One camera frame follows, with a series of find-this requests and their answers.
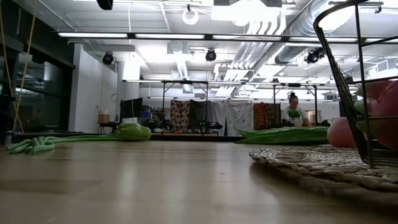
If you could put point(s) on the black metal rig frame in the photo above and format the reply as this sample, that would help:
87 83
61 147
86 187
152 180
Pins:
192 138

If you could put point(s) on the brown cardboard box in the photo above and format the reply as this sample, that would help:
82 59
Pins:
103 118

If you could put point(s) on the green long beans bundle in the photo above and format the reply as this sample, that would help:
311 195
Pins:
37 144

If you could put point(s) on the dark grey hanging cloth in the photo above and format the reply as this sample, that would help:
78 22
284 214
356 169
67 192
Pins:
198 113

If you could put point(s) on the black computer monitor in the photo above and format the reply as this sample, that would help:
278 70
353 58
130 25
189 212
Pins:
131 108

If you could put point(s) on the black background rig frame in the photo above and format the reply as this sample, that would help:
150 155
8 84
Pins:
186 82

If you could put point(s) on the light grey hanging cloth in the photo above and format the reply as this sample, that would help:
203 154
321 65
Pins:
216 113

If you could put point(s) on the black background robot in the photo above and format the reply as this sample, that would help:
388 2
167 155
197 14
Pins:
208 125

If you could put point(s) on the pink dragon fruit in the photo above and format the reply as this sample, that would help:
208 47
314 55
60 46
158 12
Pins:
387 124

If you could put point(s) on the pink round fruit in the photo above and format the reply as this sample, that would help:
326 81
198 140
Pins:
340 133

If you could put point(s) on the brown patterned hanging cloth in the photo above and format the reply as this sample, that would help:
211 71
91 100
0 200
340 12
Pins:
180 115

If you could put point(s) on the black ceiling spotlight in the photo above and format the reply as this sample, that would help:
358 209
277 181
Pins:
314 56
211 55
108 58

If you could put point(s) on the orange mandala hanging cloth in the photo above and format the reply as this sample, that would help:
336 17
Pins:
264 115

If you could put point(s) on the white floral hanging cloth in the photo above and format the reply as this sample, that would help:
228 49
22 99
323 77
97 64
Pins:
239 118

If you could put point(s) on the long ceiling light strip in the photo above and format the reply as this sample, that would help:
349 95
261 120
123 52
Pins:
171 36

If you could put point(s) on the silver ventilation duct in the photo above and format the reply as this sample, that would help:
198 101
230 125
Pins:
298 31

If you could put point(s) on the green bell pepper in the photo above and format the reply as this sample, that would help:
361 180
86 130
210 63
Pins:
133 132

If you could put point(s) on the green leafy vegetable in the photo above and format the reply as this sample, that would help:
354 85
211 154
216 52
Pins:
286 135

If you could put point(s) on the person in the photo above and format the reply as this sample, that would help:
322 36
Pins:
293 100

